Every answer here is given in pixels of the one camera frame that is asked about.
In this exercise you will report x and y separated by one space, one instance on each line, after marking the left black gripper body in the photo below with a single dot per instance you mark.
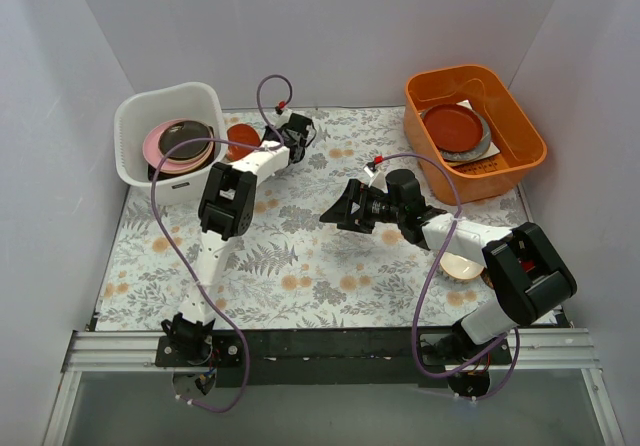
301 133

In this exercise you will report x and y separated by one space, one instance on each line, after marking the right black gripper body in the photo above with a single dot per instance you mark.
362 206

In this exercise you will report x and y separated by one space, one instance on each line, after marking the brown glass bowl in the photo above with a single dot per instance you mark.
183 141

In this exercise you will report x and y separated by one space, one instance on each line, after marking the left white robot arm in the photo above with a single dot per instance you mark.
225 213

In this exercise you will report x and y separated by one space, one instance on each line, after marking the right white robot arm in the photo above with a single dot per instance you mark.
527 274

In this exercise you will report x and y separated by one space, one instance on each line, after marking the red plate in orange bin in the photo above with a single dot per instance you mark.
453 128

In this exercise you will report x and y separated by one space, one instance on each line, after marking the grey plate in orange bin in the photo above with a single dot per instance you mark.
459 133

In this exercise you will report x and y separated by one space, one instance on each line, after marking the square board in orange bin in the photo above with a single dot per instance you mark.
482 156

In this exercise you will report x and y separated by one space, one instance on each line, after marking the orange plastic bin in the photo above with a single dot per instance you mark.
521 146

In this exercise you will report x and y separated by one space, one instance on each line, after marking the floral table mat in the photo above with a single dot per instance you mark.
289 269

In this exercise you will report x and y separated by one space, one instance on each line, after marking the white small bowl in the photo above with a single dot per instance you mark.
460 268

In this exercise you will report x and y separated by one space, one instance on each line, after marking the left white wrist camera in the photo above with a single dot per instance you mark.
282 112

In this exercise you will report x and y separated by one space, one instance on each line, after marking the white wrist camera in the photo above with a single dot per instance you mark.
282 112
375 173

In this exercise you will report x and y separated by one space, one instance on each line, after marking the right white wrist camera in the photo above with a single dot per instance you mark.
375 173

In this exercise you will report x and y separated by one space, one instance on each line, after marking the black metal base rail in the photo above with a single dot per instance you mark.
318 356

